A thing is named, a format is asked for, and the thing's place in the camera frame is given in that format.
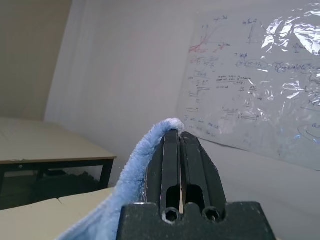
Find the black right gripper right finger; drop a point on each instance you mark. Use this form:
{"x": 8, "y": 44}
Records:
{"x": 197, "y": 162}

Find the light blue towel white trim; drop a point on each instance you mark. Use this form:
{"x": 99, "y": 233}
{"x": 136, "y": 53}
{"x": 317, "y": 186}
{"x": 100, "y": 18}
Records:
{"x": 130, "y": 180}

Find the beige table with black frame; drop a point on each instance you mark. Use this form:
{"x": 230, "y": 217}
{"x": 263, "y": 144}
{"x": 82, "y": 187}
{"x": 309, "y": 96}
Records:
{"x": 50, "y": 140}

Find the glossy whiteboard wall film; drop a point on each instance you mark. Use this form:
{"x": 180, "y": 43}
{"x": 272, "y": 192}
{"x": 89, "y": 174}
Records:
{"x": 237, "y": 75}

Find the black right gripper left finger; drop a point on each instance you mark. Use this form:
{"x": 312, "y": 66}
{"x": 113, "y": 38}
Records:
{"x": 168, "y": 162}

